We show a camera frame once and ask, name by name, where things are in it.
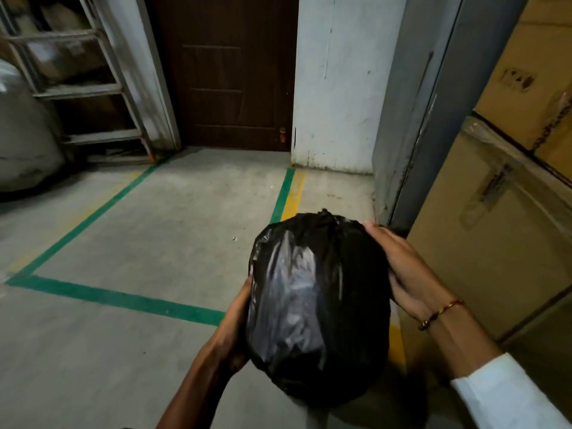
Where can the large white sack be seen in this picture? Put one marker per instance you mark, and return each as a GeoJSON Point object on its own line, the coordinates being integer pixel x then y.
{"type": "Point", "coordinates": [24, 133]}

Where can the grey metal door frame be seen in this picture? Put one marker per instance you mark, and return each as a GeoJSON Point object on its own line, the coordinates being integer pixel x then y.
{"type": "Point", "coordinates": [429, 107]}

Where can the person's right hand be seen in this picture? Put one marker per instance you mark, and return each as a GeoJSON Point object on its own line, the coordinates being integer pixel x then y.
{"type": "Point", "coordinates": [413, 272]}

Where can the person's right forearm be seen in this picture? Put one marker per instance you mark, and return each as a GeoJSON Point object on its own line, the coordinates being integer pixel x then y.
{"type": "Point", "coordinates": [491, 375]}

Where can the cardboard box with printed symbols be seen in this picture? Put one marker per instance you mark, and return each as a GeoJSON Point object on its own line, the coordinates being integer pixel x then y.
{"type": "Point", "coordinates": [527, 71]}

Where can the person's left hand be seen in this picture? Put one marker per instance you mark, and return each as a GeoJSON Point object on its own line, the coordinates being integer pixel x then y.
{"type": "Point", "coordinates": [230, 335]}

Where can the grey metal ladder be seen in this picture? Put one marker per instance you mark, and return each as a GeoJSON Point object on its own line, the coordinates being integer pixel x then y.
{"type": "Point", "coordinates": [85, 84]}

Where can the person's left forearm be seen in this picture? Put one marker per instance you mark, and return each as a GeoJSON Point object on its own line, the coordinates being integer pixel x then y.
{"type": "Point", "coordinates": [196, 388]}

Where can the dark brown wooden door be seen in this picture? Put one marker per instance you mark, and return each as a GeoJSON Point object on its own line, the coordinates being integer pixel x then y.
{"type": "Point", "coordinates": [232, 71]}

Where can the black plastic garbage bag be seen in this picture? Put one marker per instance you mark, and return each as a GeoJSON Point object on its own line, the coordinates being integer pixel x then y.
{"type": "Point", "coordinates": [313, 308]}

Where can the person's right fingers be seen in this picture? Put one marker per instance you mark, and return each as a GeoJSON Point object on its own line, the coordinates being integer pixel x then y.
{"type": "Point", "coordinates": [384, 245]}

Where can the large cardboard box with tape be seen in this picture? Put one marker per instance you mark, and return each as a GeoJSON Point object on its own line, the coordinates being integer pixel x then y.
{"type": "Point", "coordinates": [500, 245]}

